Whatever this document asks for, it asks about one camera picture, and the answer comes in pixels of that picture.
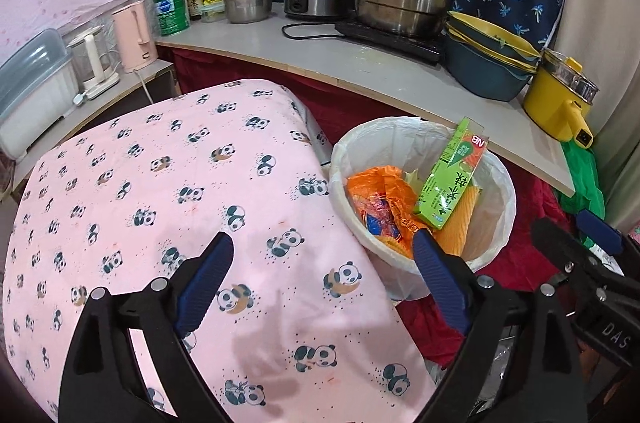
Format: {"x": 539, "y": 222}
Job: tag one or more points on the yellow electric pot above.
{"x": 550, "y": 103}

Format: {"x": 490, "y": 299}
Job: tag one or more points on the green tin can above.
{"x": 172, "y": 13}

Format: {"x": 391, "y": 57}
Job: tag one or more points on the large orange foam net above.
{"x": 455, "y": 233}

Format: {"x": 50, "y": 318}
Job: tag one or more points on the yellow label jar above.
{"x": 214, "y": 0}

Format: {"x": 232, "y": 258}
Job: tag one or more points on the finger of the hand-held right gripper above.
{"x": 600, "y": 228}
{"x": 560, "y": 253}

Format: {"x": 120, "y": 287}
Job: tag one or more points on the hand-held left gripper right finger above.
{"x": 440, "y": 283}

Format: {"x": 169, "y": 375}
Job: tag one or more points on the white glass kettle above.
{"x": 92, "y": 53}

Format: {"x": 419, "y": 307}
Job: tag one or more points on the small orange foam net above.
{"x": 392, "y": 248}

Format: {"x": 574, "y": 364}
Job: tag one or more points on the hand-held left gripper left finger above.
{"x": 205, "y": 283}

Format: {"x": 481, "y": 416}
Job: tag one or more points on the green plastic bag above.
{"x": 582, "y": 183}

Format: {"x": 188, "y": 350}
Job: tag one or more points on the green carton box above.
{"x": 445, "y": 188}

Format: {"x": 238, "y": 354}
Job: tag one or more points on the dark red cloth skirt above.
{"x": 360, "y": 103}

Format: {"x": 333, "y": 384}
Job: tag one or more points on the white lined trash bin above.
{"x": 380, "y": 138}

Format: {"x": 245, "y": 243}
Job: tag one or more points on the black induction cooker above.
{"x": 390, "y": 40}

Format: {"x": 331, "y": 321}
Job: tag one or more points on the orange snack bag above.
{"x": 370, "y": 190}

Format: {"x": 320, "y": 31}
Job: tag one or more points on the white dish box with lid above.
{"x": 30, "y": 103}

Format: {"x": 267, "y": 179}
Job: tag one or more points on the blue plastic basin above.
{"x": 485, "y": 78}

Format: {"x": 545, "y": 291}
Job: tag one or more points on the white power plug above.
{"x": 80, "y": 98}

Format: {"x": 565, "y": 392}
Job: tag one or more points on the pink electric kettle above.
{"x": 132, "y": 38}

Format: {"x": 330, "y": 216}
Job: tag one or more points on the pink panda print tablecloth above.
{"x": 150, "y": 183}

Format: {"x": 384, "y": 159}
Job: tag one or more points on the beige curtain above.
{"x": 600, "y": 3}

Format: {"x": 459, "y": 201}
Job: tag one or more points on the small steel pot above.
{"x": 247, "y": 5}

